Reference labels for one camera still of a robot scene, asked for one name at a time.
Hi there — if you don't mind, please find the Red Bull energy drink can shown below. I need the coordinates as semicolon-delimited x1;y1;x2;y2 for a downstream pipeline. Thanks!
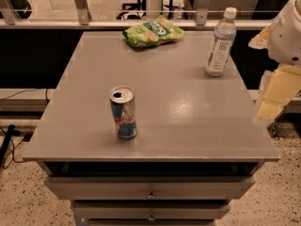
109;86;136;139

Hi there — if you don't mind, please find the black office chair base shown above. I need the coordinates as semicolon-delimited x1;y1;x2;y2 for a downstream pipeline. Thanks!
116;0;170;21

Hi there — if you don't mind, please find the clear blue-label plastic bottle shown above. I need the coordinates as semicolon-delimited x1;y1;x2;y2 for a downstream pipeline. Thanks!
205;8;237;77

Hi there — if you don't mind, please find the metal railing frame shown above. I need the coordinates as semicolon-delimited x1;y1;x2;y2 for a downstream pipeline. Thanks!
0;0;272;30

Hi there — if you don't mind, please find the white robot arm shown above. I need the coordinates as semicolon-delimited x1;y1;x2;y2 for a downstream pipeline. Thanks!
248;0;301;121

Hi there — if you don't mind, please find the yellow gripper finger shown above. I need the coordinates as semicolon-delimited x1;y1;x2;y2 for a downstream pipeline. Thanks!
255;63;301;121
248;25;271;50

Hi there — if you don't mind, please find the grey drawer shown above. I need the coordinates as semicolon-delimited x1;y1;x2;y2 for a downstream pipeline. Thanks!
44;177;255;201
71;202;230;220

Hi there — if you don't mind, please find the green chip bag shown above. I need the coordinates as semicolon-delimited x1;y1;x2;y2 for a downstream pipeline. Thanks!
122;15;184;48

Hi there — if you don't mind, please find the lower grey drawer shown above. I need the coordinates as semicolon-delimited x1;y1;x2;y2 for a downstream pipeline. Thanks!
71;202;230;220

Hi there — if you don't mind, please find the upper grey drawer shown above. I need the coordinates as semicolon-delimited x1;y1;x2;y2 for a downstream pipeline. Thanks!
44;177;255;201

